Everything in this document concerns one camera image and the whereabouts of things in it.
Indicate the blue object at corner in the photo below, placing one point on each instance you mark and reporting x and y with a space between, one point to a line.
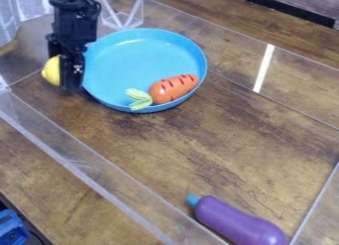
13 232

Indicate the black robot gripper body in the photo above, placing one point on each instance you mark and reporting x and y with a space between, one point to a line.
75 23

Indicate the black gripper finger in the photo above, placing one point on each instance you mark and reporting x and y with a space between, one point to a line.
55 48
72 71

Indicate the blue round plastic tray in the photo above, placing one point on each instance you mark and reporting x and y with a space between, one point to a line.
131 59

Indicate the yellow toy lemon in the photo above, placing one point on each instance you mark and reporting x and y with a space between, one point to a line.
51 71

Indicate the clear acrylic enclosure wall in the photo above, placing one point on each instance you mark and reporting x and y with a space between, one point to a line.
100 177

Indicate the orange toy carrot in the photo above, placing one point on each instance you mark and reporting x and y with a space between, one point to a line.
163 91

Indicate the purple toy eggplant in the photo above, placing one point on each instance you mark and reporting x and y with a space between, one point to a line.
242 228

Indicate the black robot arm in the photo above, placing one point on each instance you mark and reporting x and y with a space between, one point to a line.
73 31

